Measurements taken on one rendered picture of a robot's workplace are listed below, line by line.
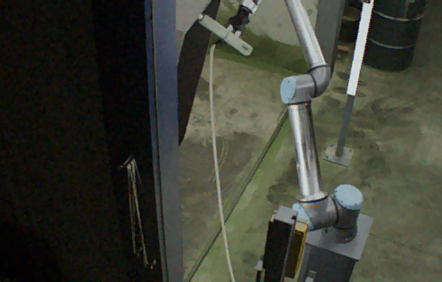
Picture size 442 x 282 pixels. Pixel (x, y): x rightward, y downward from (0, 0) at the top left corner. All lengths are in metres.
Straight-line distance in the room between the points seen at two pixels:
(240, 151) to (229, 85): 0.81
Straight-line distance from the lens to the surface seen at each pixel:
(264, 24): 4.88
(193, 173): 4.02
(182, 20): 2.51
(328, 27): 4.69
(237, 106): 4.59
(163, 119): 1.83
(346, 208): 2.76
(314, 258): 3.00
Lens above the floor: 2.89
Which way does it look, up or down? 42 degrees down
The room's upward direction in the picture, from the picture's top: 3 degrees clockwise
